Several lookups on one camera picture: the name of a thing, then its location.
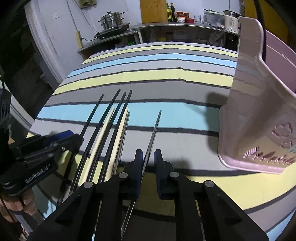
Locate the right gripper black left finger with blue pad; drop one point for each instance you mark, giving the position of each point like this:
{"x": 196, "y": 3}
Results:
{"x": 132, "y": 183}

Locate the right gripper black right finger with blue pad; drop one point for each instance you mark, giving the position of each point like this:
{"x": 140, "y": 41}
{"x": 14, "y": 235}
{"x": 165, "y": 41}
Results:
{"x": 163, "y": 179}

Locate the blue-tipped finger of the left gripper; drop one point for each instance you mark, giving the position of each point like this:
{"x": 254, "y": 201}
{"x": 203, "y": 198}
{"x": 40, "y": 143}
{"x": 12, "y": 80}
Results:
{"x": 66, "y": 140}

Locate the person's left hand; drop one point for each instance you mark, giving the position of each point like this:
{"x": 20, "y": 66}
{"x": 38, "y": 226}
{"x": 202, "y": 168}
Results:
{"x": 9, "y": 204}

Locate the cream chopstick right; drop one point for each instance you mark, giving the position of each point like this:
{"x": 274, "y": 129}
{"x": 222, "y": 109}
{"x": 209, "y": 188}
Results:
{"x": 114, "y": 160}

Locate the cream chopstick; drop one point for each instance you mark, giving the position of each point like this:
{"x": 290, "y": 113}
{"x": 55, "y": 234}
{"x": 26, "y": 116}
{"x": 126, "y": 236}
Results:
{"x": 89, "y": 161}
{"x": 114, "y": 160}

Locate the cream chopstick left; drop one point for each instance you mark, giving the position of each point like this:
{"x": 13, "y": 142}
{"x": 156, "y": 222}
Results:
{"x": 89, "y": 161}

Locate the striped tablecloth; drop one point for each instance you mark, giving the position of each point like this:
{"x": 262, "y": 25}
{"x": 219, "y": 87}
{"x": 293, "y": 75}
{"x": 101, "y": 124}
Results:
{"x": 189, "y": 83}

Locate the pink plastic utensil basket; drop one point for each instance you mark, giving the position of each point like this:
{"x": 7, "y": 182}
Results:
{"x": 257, "y": 123}

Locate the black induction cooker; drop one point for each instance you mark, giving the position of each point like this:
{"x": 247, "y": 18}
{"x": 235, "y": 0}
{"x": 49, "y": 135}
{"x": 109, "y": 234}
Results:
{"x": 112, "y": 31}

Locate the low steel stove table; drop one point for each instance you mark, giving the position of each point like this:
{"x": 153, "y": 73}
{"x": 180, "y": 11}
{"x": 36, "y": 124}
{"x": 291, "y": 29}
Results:
{"x": 128, "y": 38}

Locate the stainless steel steamer pot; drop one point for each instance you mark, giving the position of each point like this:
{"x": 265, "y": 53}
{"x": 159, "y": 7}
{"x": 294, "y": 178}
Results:
{"x": 111, "y": 19}

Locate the stainless steel shelf table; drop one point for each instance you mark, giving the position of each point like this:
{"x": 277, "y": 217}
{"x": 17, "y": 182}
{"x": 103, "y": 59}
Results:
{"x": 188, "y": 33}

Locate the wooden cutting board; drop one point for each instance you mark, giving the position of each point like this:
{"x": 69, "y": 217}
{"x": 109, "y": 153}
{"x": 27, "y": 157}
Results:
{"x": 153, "y": 11}

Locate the red lidded jar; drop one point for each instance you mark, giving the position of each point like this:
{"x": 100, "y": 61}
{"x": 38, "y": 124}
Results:
{"x": 180, "y": 17}

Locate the dark sauce bottle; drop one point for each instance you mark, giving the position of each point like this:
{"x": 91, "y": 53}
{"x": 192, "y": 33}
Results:
{"x": 173, "y": 12}

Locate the white electric kettle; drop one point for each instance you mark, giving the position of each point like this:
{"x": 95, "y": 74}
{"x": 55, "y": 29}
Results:
{"x": 231, "y": 21}

